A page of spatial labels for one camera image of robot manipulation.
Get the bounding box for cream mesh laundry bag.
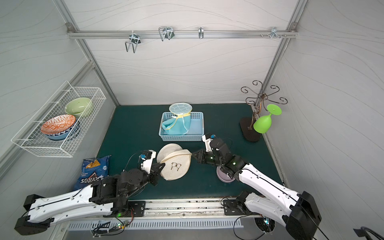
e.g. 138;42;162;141
157;144;192;181

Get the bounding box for teal mesh laundry bag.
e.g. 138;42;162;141
162;103;193;136

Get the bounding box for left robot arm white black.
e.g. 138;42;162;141
15;164;165;236

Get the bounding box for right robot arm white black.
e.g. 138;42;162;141
193;135;322;240

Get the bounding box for blue Doritos chip bag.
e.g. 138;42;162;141
74;155;111;191

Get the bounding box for lilac bowl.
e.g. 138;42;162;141
216;167;236;184

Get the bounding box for light blue plastic basket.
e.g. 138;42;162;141
159;112;205;142

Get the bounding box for green plastic wine glass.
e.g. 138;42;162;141
253;104;282;134

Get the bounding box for green ceramic bowl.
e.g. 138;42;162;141
65;98;94;119

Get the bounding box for blue bowl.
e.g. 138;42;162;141
46;127;74;141

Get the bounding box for orange patterned bowl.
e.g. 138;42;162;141
41;115;76;135

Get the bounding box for small metal hook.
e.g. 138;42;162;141
198;27;204;39

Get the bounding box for metal clip hook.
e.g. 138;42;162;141
158;27;175;42

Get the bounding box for double metal hook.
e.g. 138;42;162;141
125;32;141;53

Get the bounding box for right metal hook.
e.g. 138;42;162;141
260;28;287;39

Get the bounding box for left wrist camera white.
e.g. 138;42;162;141
139;150;157;174

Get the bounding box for copper wire glass stand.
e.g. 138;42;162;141
240;80;288;143

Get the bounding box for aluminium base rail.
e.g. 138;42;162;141
59;196;307;219

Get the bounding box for white cable duct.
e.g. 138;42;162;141
67;218;244;231

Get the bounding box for white wire wall basket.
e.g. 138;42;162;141
11;82;106;158

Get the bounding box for aluminium top rail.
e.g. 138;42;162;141
68;29;299;40

